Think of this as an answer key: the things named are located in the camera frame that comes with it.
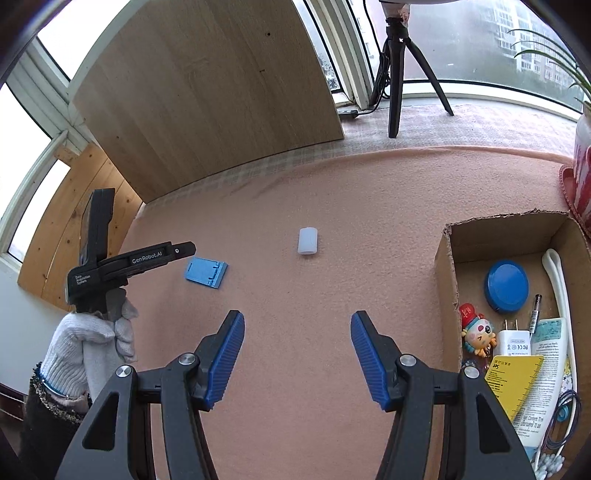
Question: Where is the white charger plug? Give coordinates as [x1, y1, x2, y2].
[492, 318, 532, 358]

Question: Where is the blue phone stand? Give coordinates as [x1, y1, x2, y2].
[184, 257, 230, 290]

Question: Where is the small translucent white container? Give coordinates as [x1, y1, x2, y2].
[297, 226, 319, 257]

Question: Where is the yellow ruler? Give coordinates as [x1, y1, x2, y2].
[484, 354, 546, 422]

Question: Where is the black pen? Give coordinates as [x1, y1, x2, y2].
[527, 294, 543, 344]

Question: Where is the black cable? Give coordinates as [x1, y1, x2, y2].
[337, 46, 393, 117]

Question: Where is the red cartoon toy figure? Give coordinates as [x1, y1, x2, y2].
[459, 302, 497, 357]

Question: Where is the black tripod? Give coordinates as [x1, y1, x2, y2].
[369, 18, 455, 139]

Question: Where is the brown cardboard box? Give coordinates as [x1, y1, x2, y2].
[436, 210, 591, 480]

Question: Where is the white sunscreen tube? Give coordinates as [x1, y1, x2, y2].
[512, 318, 568, 446]

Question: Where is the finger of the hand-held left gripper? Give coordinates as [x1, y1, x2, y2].
[167, 241, 197, 261]

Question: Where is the pink table cloth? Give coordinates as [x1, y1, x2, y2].
[92, 145, 583, 480]

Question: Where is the white cord massager with balls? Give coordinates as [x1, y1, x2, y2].
[531, 248, 583, 480]

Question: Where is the wooden plank panel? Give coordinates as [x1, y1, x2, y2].
[18, 143, 144, 312]

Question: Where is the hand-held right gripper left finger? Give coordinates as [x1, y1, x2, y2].
[54, 310, 246, 480]

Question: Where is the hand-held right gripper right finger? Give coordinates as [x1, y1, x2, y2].
[350, 311, 539, 480]

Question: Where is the pink plant saucer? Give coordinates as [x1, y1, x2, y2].
[558, 161, 587, 220]

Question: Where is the light wooden board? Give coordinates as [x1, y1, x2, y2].
[71, 0, 346, 204]

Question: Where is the person's left hand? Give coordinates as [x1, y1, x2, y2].
[41, 288, 139, 402]

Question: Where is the spider plant in red-white pot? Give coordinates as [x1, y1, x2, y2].
[508, 28, 591, 215]

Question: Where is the blue round lid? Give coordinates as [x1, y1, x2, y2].
[485, 260, 528, 311]

